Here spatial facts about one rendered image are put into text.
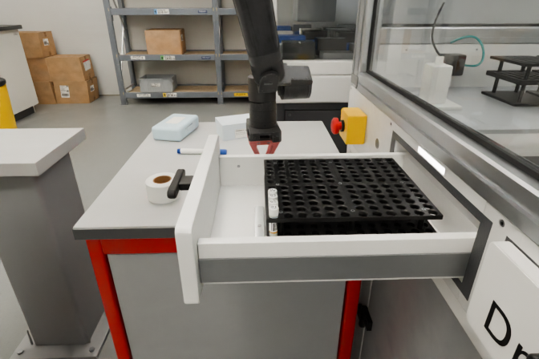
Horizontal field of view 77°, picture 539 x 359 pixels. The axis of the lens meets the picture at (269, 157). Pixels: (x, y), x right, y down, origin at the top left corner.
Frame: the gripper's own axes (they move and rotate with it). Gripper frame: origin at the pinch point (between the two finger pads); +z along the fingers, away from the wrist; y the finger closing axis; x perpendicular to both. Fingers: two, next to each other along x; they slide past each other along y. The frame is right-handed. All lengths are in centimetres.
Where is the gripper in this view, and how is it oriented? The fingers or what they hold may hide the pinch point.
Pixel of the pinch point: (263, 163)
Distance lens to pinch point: 77.4
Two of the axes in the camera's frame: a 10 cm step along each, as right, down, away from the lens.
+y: -1.4, -4.1, 9.0
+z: 0.1, 9.1, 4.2
